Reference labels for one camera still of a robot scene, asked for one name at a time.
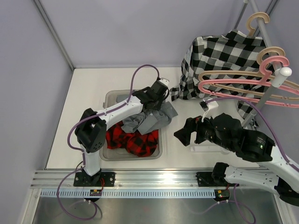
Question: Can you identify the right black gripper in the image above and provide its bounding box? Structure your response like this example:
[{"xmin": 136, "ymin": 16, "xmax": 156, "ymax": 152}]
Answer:
[{"xmin": 174, "ymin": 110, "xmax": 235, "ymax": 151}]

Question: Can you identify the grey shirt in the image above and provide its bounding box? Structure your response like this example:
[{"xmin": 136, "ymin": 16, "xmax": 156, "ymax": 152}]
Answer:
[{"xmin": 121, "ymin": 101, "xmax": 178, "ymax": 135}]

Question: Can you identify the red black plaid shirt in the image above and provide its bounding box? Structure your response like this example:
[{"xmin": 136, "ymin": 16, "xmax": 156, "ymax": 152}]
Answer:
[{"xmin": 106, "ymin": 121, "xmax": 159, "ymax": 157}]

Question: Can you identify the black white plaid shirt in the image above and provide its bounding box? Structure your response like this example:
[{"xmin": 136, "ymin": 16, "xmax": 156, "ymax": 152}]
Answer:
[{"xmin": 169, "ymin": 29, "xmax": 276, "ymax": 129}]

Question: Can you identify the pink plastic hanger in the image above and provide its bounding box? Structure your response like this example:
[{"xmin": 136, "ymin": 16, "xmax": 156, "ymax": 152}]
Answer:
[{"xmin": 198, "ymin": 55, "xmax": 299, "ymax": 109}]

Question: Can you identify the beige wooden hanger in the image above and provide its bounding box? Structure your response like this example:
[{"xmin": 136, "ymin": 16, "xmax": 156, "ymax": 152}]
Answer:
[{"xmin": 198, "ymin": 47, "xmax": 299, "ymax": 97}]

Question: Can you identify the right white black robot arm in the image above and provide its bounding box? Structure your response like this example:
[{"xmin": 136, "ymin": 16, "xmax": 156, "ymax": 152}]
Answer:
[{"xmin": 174, "ymin": 113, "xmax": 299, "ymax": 206}]

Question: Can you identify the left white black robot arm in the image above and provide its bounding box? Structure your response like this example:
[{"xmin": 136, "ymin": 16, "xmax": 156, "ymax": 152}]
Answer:
[{"xmin": 70, "ymin": 78, "xmax": 169, "ymax": 187}]

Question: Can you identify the clear plastic bin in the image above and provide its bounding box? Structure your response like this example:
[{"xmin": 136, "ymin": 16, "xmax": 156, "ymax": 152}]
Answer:
[{"xmin": 100, "ymin": 90, "xmax": 163, "ymax": 161}]

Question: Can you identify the silver clothes rack pole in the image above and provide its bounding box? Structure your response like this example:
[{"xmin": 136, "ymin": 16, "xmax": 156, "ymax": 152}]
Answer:
[{"xmin": 190, "ymin": 0, "xmax": 292, "ymax": 154}]

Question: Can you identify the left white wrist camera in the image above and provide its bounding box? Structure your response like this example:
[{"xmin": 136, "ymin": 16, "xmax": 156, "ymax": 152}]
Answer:
[{"xmin": 158, "ymin": 78, "xmax": 170, "ymax": 87}]

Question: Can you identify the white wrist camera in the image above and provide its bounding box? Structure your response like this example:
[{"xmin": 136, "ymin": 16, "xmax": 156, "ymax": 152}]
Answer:
[
  {"xmin": 200, "ymin": 101, "xmax": 219, "ymax": 123},
  {"xmin": 158, "ymin": 78, "xmax": 170, "ymax": 87}
]

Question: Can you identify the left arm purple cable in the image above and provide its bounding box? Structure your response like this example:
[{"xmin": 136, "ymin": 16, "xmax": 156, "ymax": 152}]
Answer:
[{"xmin": 57, "ymin": 64, "xmax": 162, "ymax": 221}]

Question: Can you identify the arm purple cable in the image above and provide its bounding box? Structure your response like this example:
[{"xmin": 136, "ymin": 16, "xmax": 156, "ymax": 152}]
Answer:
[
  {"xmin": 186, "ymin": 97, "xmax": 299, "ymax": 221},
  {"xmin": 57, "ymin": 64, "xmax": 162, "ymax": 221}
]

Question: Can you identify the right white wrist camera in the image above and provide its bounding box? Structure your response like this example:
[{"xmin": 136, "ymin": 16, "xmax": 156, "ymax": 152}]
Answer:
[{"xmin": 200, "ymin": 101, "xmax": 219, "ymax": 123}]

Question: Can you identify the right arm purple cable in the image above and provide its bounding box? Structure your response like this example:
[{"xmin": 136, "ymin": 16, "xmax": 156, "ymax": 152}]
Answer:
[{"xmin": 186, "ymin": 97, "xmax": 299, "ymax": 221}]

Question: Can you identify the white slotted cable duct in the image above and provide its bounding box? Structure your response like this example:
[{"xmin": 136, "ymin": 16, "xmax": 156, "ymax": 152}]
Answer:
[{"xmin": 40, "ymin": 189, "xmax": 215, "ymax": 199}]

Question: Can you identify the aluminium mounting rail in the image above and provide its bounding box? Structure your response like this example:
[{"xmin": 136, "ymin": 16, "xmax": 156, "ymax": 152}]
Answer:
[{"xmin": 30, "ymin": 170, "xmax": 198, "ymax": 189}]

